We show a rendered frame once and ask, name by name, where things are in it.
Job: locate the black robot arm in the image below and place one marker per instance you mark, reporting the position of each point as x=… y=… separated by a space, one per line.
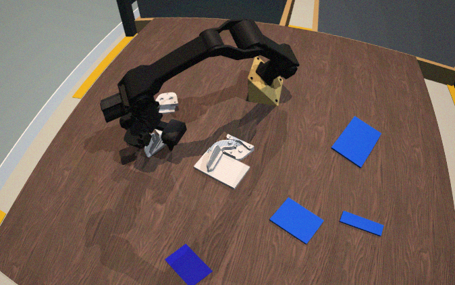
x=139 y=85

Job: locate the blue flat rectangular plate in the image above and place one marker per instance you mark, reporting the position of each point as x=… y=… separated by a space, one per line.
x=356 y=141
x=188 y=265
x=296 y=220

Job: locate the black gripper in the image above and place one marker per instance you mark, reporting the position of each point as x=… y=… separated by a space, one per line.
x=171 y=132

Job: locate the blue flat bar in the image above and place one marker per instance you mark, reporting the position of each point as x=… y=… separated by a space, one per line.
x=361 y=223

